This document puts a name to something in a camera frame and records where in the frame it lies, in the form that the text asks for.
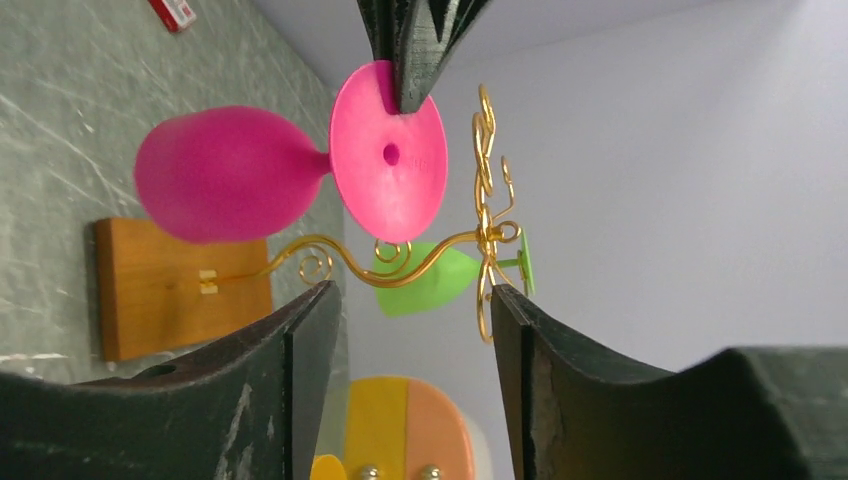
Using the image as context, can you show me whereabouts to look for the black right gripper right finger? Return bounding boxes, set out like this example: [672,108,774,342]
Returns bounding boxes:
[491,285,847,479]

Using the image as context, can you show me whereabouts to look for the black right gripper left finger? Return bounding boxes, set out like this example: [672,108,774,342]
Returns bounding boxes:
[1,281,341,479]

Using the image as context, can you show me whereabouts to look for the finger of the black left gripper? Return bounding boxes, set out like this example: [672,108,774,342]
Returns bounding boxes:
[357,0,396,61]
[394,0,489,114]

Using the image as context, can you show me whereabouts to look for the magenta plastic wine glass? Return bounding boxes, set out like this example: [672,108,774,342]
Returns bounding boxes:
[134,61,449,243]

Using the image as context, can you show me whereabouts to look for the green plastic wine glass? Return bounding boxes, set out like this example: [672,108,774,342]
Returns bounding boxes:
[373,230,535,317]

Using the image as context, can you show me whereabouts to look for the round pastel drawer cabinet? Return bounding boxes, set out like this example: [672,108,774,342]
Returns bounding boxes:
[342,376,494,479]

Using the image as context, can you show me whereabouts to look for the small red white box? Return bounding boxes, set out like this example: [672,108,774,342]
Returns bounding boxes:
[148,0,197,34]

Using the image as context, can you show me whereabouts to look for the gold wire wine glass rack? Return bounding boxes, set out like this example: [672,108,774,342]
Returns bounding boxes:
[95,87,522,361]

